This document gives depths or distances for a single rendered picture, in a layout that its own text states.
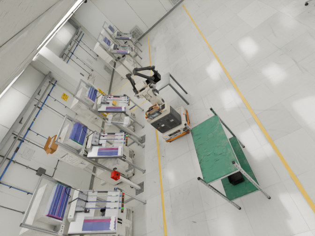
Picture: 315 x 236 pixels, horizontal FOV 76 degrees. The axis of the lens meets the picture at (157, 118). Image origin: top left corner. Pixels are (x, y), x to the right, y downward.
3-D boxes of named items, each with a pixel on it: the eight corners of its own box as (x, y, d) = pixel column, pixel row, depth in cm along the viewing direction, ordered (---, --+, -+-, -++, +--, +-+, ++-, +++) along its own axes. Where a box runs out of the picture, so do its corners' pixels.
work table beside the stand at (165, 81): (189, 104, 488) (169, 83, 444) (166, 117, 520) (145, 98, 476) (187, 92, 519) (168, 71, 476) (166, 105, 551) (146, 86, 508)
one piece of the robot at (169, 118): (185, 127, 425) (160, 104, 380) (165, 137, 451) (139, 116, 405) (184, 115, 449) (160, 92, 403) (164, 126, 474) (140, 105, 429)
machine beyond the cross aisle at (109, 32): (142, 43, 992) (113, 11, 888) (143, 50, 931) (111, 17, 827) (123, 61, 1044) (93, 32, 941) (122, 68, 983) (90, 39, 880)
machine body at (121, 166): (135, 151, 522) (117, 140, 488) (135, 175, 469) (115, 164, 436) (118, 162, 547) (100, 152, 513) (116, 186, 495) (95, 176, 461)
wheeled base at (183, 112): (191, 132, 425) (184, 126, 412) (167, 143, 455) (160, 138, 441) (188, 110, 472) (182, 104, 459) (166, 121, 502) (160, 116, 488)
